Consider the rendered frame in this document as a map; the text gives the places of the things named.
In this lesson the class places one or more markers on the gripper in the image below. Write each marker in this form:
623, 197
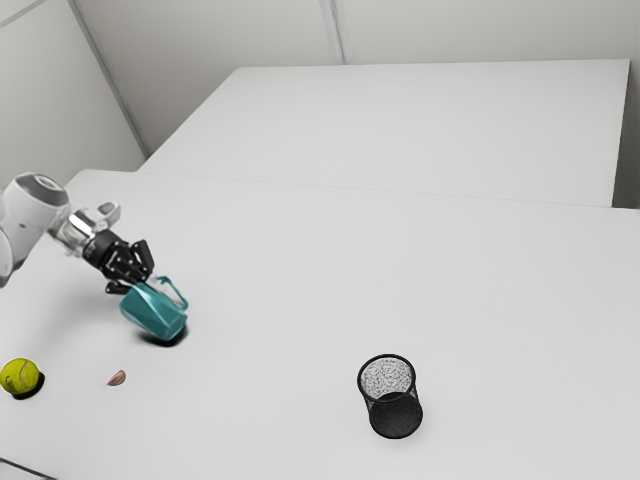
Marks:
102, 248

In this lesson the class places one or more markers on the teal faceted mug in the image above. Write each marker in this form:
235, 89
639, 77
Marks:
155, 312

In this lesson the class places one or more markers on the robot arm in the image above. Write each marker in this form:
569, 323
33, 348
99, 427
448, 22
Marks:
30, 210

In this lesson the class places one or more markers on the pinkish garlic clove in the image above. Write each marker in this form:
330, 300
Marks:
117, 378

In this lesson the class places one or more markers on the yellow tennis ball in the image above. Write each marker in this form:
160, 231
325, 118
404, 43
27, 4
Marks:
19, 375

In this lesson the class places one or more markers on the black mesh pen holder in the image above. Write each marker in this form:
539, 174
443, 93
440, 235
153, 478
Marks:
391, 400

